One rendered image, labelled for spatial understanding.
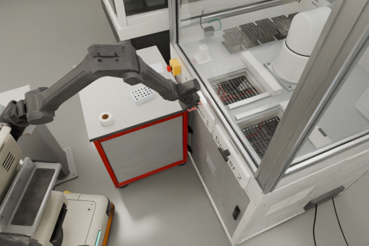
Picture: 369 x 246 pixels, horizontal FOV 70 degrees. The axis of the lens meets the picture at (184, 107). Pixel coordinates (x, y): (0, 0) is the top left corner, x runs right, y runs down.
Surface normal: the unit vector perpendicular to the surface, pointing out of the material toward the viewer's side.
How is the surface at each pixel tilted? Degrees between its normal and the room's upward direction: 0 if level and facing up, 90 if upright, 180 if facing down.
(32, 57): 0
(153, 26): 90
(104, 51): 34
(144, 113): 0
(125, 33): 90
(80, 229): 0
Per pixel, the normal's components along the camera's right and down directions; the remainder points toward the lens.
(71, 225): 0.00, -0.64
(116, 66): 0.48, -0.33
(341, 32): -0.92, 0.29
